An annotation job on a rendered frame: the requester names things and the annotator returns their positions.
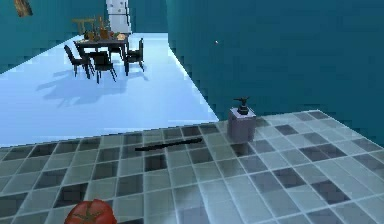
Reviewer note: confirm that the black dining chair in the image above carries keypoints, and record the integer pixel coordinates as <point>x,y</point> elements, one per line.
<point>135,55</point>
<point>76,60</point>
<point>103,63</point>
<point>84,50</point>

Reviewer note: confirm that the wooden side table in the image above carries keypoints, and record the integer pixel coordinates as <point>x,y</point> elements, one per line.
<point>83,22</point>

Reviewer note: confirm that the white fridge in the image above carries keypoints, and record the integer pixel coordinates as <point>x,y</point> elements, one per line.
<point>118,15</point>

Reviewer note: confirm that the brown framed wall picture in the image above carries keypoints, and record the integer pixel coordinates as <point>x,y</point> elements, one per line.
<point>22,7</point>

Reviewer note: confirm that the grey soap dispenser black pump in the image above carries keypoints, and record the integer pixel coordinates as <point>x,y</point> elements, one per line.
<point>241,126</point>

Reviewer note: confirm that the red tomato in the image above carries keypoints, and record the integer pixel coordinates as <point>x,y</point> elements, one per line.
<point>89,213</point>

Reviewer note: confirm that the dark dining table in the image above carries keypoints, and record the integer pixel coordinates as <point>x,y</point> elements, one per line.
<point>101,42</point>

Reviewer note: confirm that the thin black knife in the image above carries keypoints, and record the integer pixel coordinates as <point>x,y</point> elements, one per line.
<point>168,145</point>

